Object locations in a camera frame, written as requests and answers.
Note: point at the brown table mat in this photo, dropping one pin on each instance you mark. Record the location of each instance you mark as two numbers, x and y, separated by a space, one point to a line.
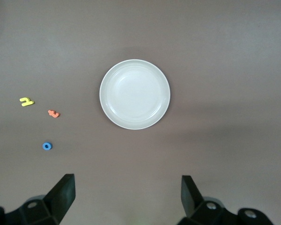
201 47

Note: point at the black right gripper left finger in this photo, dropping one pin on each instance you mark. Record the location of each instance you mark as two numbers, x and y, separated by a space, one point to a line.
58 201

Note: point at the yellow foam letter h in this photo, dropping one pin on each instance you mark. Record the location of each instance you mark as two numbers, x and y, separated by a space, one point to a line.
27 103

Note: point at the blue foam letter o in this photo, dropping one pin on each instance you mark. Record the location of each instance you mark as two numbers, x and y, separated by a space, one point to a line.
44 146

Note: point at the beige round plate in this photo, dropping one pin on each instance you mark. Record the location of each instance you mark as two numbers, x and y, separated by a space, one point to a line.
134 93

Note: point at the orange foam letter t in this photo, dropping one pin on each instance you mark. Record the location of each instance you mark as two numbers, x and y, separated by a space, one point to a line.
53 114

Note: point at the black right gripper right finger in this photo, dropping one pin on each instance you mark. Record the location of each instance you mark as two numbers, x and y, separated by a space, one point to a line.
194 206

